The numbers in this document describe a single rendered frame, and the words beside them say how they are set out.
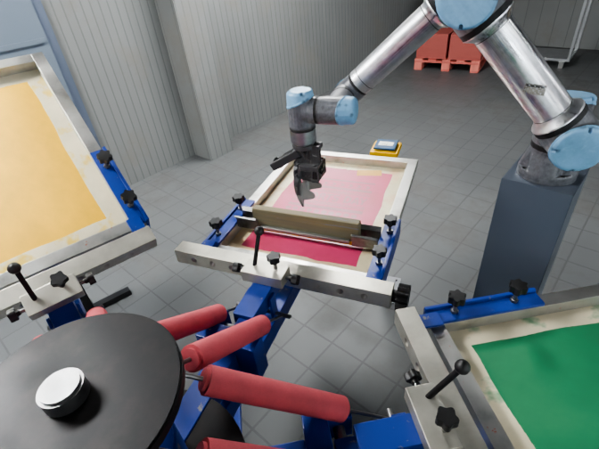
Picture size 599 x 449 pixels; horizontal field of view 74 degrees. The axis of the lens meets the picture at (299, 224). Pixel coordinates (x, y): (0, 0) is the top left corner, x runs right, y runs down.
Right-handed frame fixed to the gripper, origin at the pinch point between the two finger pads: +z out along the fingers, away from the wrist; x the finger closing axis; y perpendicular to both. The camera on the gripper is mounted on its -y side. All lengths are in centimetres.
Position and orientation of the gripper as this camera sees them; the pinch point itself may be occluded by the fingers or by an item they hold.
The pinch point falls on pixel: (303, 198)
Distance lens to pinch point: 128.9
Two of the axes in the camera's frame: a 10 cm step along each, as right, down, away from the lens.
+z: 1.0, 8.0, 5.9
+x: 3.7, -5.8, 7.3
